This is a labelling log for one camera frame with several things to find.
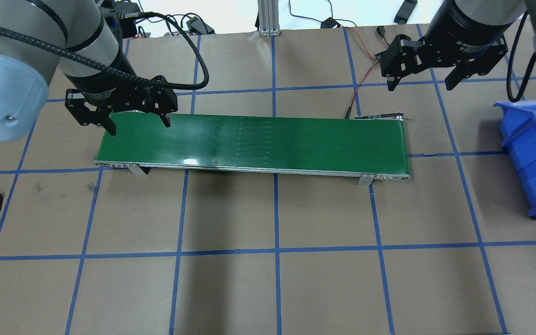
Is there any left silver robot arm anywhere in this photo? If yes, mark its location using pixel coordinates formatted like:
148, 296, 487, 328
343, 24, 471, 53
0, 0, 177, 142

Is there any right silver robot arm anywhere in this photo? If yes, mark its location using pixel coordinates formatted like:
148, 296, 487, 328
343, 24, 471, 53
378, 0, 536, 91

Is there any green conveyor belt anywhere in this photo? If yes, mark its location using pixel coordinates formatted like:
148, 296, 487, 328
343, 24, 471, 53
95, 113, 411, 184

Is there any aluminium profile post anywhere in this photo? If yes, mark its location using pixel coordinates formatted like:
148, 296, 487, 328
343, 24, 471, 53
256, 0, 281, 37

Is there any black power adapter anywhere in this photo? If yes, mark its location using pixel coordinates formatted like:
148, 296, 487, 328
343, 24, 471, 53
186, 16, 215, 35

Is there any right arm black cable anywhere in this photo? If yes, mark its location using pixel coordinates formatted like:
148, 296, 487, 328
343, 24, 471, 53
506, 10, 536, 103

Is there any red black sensor wire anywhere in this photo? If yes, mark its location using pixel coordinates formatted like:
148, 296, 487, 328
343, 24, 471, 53
342, 27, 395, 120

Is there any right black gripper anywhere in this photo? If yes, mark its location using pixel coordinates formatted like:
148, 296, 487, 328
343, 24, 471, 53
380, 34, 508, 92

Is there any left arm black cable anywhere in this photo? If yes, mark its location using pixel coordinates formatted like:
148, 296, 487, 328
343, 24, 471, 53
0, 12, 210, 91

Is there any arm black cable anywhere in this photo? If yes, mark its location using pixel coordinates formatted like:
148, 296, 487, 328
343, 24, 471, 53
0, 12, 210, 91
506, 10, 536, 103

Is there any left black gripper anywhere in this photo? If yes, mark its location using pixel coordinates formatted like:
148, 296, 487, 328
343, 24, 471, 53
65, 73, 178, 136

